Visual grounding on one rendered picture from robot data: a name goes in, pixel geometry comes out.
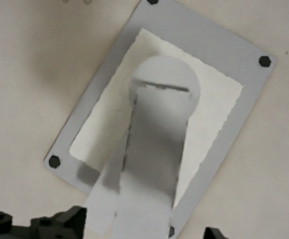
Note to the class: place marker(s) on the grey mounting plate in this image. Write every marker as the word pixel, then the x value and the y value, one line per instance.
pixel 204 40

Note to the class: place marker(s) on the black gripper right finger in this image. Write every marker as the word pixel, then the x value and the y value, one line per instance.
pixel 213 233

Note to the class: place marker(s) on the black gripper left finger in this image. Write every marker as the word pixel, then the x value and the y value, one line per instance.
pixel 70 225

